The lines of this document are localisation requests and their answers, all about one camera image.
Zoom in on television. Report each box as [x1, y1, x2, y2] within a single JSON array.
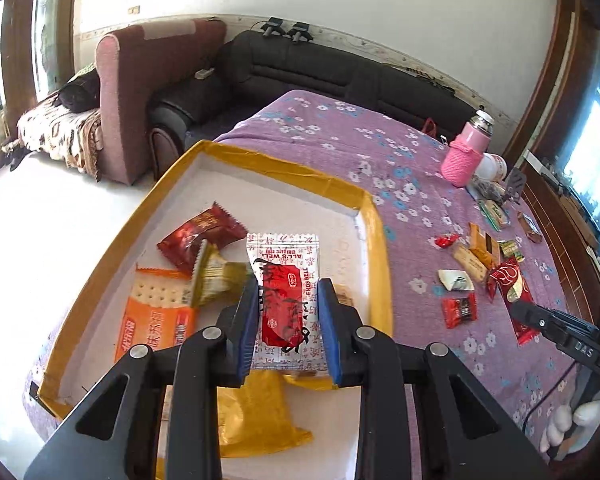
[[555, 45, 600, 231]]

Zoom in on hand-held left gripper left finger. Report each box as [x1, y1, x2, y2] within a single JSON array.
[[24, 276, 259, 480]]

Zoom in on gold wafer packet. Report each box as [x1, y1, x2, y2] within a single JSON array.
[[190, 240, 256, 308]]

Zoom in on black cushion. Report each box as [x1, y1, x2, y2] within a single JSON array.
[[57, 67, 101, 113]]

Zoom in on tan biscuit packet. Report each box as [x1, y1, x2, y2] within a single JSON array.
[[332, 284, 356, 308]]

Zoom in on black cable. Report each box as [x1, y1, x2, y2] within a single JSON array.
[[522, 360, 581, 441]]

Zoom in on small dark object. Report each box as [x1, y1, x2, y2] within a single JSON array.
[[1, 141, 27, 172]]

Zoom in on white silver snack packet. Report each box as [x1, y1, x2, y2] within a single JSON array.
[[437, 269, 476, 292]]

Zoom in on large red gold packet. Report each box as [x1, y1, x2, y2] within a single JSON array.
[[486, 256, 541, 346]]

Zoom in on dark mesh bag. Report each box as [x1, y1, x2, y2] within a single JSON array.
[[472, 177, 506, 203]]

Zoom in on yellow-edged white box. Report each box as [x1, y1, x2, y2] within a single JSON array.
[[30, 139, 395, 480]]

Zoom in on clear cracker pack yellow edges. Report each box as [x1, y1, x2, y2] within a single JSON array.
[[452, 245, 486, 283]]

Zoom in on small green snack packet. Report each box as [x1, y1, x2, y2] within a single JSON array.
[[497, 239, 526, 263]]

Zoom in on white red snack packet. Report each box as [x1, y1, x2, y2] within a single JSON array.
[[245, 232, 331, 373]]

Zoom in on patterned brown blanket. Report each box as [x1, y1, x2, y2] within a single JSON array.
[[17, 107, 103, 181]]

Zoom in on wooden glass door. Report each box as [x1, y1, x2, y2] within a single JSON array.
[[0, 0, 81, 176]]

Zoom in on black phone stand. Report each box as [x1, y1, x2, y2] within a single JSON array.
[[502, 167, 527, 206]]

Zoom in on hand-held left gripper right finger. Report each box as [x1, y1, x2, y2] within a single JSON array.
[[316, 279, 552, 480]]

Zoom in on wooden television cabinet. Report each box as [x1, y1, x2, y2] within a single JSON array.
[[522, 150, 600, 281]]

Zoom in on plain yellow snack pack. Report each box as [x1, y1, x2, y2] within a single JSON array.
[[215, 370, 315, 460]]

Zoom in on person's right hand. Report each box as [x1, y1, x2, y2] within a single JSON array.
[[540, 388, 600, 459]]

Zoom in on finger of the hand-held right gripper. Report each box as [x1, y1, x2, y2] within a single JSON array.
[[511, 301, 600, 356]]

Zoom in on dark red snack packet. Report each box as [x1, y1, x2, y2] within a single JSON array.
[[156, 201, 250, 277]]

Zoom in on green rice cracker packet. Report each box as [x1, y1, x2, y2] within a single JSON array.
[[477, 199, 512, 231]]

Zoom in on orange cracker pack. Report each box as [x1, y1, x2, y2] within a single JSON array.
[[114, 264, 201, 363]]

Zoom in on pink knit-covered bottle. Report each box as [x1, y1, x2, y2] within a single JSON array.
[[440, 109, 496, 188]]

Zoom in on black sofa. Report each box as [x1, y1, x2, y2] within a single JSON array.
[[147, 30, 481, 181]]

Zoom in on wooden wall panel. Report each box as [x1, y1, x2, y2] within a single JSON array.
[[502, 0, 600, 161]]

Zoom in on small dark red packet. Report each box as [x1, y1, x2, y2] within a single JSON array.
[[441, 292, 479, 330]]

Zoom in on white jar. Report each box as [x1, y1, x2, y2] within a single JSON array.
[[475, 152, 508, 182]]

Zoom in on long yellow pack black stripe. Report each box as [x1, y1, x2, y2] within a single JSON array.
[[467, 222, 503, 268]]

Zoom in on brown snack packet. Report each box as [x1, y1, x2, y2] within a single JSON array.
[[516, 210, 543, 246]]

